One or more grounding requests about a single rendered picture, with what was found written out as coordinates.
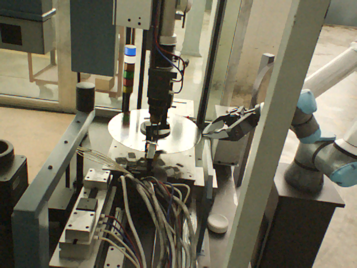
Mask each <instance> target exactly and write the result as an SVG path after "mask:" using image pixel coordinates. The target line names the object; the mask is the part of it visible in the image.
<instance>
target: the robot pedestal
mask: <svg viewBox="0 0 357 268"><path fill-rule="evenodd" d="M288 165H289V164H288V163H283V162H279V165H278V168H277V171H276V174H275V177H274V181H273V184H272V187H271V191H270V193H269V196H268V200H267V205H266V208H265V211H264V214H263V218H262V221H261V223H260V227H259V230H258V235H257V239H256V242H255V245H254V249H253V252H252V255H251V258H250V264H251V268H312V266H313V264H314V262H315V259H316V257H317V254H318V252H319V248H320V246H321V243H322V241H323V239H324V236H325V234H326V231H327V229H328V227H329V225H330V222H331V220H332V217H333V215H334V212H335V209H336V207H338V208H345V205H346V204H345V202H344V201H343V199H342V198H341V196H340V195H339V193H338V192H337V190H336V188H335V186H334V185H333V184H332V182H331V180H330V179H329V178H328V177H327V176H326V175H325V174H324V184H323V187H322V189H321V190H320V191H319V192H306V191H303V190H299V189H297V188H295V187H293V186H291V185H290V184H289V183H288V182H286V180H285V178H284V173H285V171H286V169H287V167H288Z"/></svg>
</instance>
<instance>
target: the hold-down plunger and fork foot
mask: <svg viewBox="0 0 357 268"><path fill-rule="evenodd" d="M167 117H168V109H165V108H164V110H163V115H162V117H161V122H160V123H159V124H158V130H169V129H170V123H169V122H168V121H167ZM143 128H144V129H145V130H146V138H145V140H147V141H152V138H153V133H154V131H157V124H152V133H151V137H150V136H149V134H150V128H151V123H150V122H144V126H143Z"/></svg>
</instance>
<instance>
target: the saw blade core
mask: <svg viewBox="0 0 357 268"><path fill-rule="evenodd" d="M148 110H149V109H136V110H132V111H127V112H123V113H121V114H119V115H117V116H116V117H114V118H113V119H112V120H111V121H110V122H109V126H108V130H109V133H110V134H111V136H113V138H114V139H115V140H116V141H118V142H120V144H121V145H123V146H125V147H128V148H132V149H134V150H137V151H141V150H142V149H143V150H142V152H147V153H148V149H147V147H148V144H149V143H153V144H156V145H157V150H155V154H167V153H168V154H175V153H179V152H183V151H187V150H189V149H191V148H193V147H195V146H196V145H197V144H198V143H199V142H200V140H201V132H200V130H199V128H198V127H197V125H196V124H194V123H193V122H192V121H189V120H188V119H187V118H185V117H179V116H180V115H178V114H177V115H176V114H175V113H171V112H168V116H170V118H169V119H167V121H168V122H169V123H170V126H171V133H170V134H168V135H165V136H159V137H158V138H157V136H154V137H153V139H152V141H147V140H145V138H146V134H144V133H143V132H142V131H141V130H140V124H141V123H142V122H143V121H149V120H144V119H143V118H144V117H149V113H148Z"/></svg>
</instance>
